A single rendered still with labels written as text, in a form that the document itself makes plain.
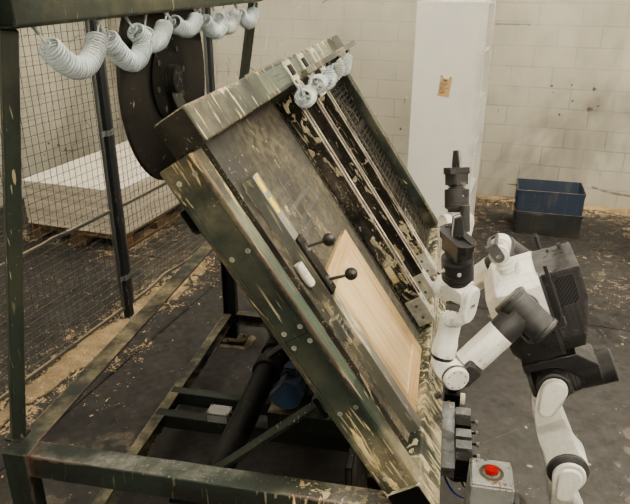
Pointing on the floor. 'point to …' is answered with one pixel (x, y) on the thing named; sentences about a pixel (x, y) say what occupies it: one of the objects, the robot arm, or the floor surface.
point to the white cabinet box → (449, 93)
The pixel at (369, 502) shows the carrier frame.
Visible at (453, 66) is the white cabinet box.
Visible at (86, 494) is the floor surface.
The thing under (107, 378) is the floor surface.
